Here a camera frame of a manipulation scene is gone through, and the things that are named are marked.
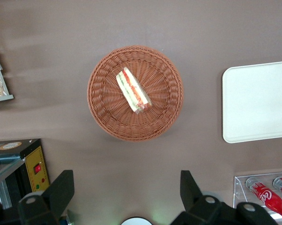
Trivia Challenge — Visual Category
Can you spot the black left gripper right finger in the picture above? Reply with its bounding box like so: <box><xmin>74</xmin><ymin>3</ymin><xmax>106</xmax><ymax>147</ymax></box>
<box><xmin>170</xmin><ymin>170</ymin><xmax>279</xmax><ymax>225</ymax></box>

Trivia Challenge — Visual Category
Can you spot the white rectangular tray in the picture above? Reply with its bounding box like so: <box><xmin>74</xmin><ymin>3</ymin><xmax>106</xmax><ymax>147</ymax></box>
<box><xmin>222</xmin><ymin>60</ymin><xmax>282</xmax><ymax>144</ymax></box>

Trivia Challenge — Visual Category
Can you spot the triangle sandwich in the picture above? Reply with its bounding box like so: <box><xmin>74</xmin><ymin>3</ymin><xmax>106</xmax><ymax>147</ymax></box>
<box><xmin>115</xmin><ymin>67</ymin><xmax>152</xmax><ymax>115</ymax></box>

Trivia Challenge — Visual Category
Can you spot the white round dish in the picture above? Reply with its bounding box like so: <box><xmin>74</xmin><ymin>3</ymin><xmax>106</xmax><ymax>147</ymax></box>
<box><xmin>121</xmin><ymin>217</ymin><xmax>153</xmax><ymax>225</ymax></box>

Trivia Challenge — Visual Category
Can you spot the black display cabinet yellow panel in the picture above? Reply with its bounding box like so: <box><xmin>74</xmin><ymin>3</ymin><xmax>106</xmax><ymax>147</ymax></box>
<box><xmin>0</xmin><ymin>138</ymin><xmax>50</xmax><ymax>225</ymax></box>

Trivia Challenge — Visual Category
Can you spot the round brown wicker basket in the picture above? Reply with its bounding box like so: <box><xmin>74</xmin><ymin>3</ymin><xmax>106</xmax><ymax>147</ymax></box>
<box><xmin>86</xmin><ymin>45</ymin><xmax>184</xmax><ymax>143</ymax></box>

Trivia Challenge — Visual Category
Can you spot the clear acrylic bottle holder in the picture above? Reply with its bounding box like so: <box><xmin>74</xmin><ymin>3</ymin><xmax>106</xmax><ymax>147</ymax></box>
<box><xmin>233</xmin><ymin>171</ymin><xmax>282</xmax><ymax>225</ymax></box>

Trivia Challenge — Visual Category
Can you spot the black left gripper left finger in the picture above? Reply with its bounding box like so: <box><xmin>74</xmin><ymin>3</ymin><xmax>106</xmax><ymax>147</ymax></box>
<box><xmin>0</xmin><ymin>170</ymin><xmax>75</xmax><ymax>225</ymax></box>

